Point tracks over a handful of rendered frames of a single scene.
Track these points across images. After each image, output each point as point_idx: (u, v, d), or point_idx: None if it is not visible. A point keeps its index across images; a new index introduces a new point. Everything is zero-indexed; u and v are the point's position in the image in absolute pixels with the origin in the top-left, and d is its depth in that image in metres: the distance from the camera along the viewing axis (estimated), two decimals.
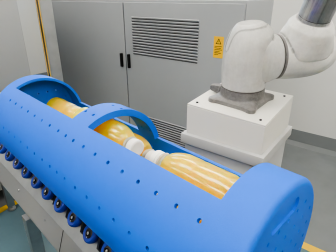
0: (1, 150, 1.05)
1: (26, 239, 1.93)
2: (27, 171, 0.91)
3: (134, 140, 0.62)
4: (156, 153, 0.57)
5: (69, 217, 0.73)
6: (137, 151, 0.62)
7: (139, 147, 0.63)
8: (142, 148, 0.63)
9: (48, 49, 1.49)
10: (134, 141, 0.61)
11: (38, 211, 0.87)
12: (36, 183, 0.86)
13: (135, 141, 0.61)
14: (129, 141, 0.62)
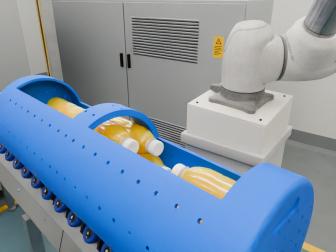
0: (1, 150, 1.05)
1: (26, 239, 1.93)
2: (27, 171, 0.91)
3: (126, 144, 0.65)
4: None
5: (69, 217, 0.73)
6: (133, 150, 0.66)
7: (134, 146, 0.66)
8: (137, 145, 0.67)
9: (48, 49, 1.49)
10: (126, 145, 0.65)
11: (38, 211, 0.87)
12: (36, 183, 0.86)
13: (127, 144, 0.65)
14: (123, 145, 0.65)
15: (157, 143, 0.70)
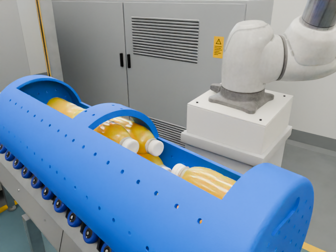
0: (1, 150, 1.05)
1: (26, 239, 1.93)
2: (27, 171, 0.91)
3: (126, 144, 0.65)
4: None
5: (69, 217, 0.73)
6: (133, 150, 0.66)
7: (134, 146, 0.66)
8: (137, 145, 0.67)
9: (48, 49, 1.49)
10: (126, 145, 0.65)
11: (38, 211, 0.87)
12: (36, 183, 0.86)
13: (127, 144, 0.65)
14: (123, 145, 0.65)
15: (157, 143, 0.70)
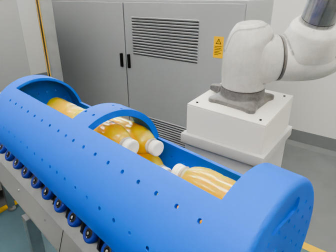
0: (1, 150, 1.05)
1: (26, 239, 1.93)
2: (27, 171, 0.91)
3: (126, 144, 0.65)
4: None
5: (69, 217, 0.73)
6: (133, 150, 0.66)
7: (134, 146, 0.66)
8: (137, 145, 0.67)
9: (48, 49, 1.49)
10: (126, 145, 0.65)
11: (38, 211, 0.87)
12: (36, 183, 0.86)
13: (127, 144, 0.65)
14: (123, 145, 0.65)
15: (157, 143, 0.70)
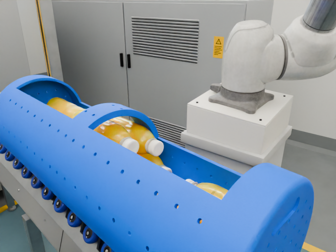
0: (1, 150, 1.05)
1: (26, 239, 1.93)
2: (27, 171, 0.91)
3: (126, 144, 0.65)
4: None
5: (69, 217, 0.73)
6: (133, 150, 0.66)
7: (134, 146, 0.66)
8: (137, 145, 0.67)
9: (48, 49, 1.49)
10: (126, 145, 0.65)
11: (38, 211, 0.87)
12: (36, 183, 0.86)
13: (127, 144, 0.65)
14: (123, 145, 0.65)
15: (157, 143, 0.70)
